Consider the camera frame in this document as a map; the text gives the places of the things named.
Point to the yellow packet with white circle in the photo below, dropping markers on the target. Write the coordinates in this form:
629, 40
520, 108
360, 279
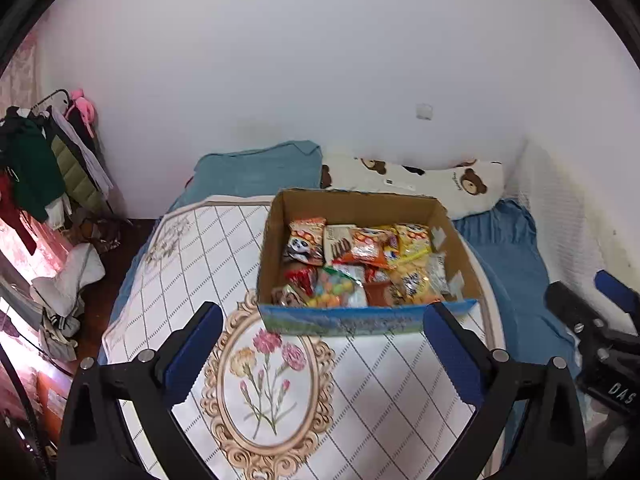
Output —
407, 282

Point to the red snack packet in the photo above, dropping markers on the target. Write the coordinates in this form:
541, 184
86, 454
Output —
301, 280

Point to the olive puffer vest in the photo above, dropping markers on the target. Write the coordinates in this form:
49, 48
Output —
70, 170

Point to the black clothes rack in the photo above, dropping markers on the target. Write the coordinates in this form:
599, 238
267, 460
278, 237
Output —
60, 94

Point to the white striped shoes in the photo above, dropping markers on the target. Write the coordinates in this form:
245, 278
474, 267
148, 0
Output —
59, 332

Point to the brown cup snack packet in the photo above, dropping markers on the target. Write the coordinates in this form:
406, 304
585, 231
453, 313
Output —
376, 294

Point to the pale grey garment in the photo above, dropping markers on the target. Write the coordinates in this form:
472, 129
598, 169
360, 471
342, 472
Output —
95, 165

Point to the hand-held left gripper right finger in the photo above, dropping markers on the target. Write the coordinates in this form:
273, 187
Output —
452, 352

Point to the brown bag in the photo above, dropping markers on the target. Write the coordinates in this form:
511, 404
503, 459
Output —
100, 235

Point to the red garment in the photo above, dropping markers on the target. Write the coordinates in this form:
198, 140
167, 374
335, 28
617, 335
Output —
15, 215

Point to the bear print pillow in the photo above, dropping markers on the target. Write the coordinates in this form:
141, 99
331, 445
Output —
475, 192

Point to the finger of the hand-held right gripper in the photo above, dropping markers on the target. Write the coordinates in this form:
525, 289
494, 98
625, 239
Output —
570, 310
620, 292

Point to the dark green garment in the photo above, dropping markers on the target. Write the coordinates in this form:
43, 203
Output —
30, 160

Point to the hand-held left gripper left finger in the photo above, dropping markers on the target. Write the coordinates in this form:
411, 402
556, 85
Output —
192, 355

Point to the white wall switch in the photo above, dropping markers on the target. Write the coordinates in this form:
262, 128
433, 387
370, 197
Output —
424, 111

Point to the white clothes pile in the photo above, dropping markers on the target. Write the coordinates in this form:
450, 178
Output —
70, 275

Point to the floral printed tablecloth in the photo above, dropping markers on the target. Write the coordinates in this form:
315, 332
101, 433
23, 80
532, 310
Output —
200, 240

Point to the white textured cloth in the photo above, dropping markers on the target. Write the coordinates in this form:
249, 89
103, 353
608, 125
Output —
575, 210

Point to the orange panda snack packet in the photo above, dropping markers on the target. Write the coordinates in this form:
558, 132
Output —
302, 242

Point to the teal pillow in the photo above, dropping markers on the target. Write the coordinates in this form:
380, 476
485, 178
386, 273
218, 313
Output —
250, 170

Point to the cardboard box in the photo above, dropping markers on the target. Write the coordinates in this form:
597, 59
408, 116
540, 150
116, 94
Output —
350, 205

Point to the beige chocolate biscuit box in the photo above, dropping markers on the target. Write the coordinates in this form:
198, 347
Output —
339, 245

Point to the yellow panda snack packet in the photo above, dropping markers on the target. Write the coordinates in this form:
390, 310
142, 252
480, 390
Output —
412, 241

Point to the white remote control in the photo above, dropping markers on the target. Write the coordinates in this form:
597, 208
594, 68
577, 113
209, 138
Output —
398, 184

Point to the clear white snack packet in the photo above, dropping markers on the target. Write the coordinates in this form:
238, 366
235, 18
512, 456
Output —
436, 272

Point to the small brown snack packet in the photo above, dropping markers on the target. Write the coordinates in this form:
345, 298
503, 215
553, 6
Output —
287, 297

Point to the colourful candy bag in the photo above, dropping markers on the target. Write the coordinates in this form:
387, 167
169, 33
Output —
337, 287

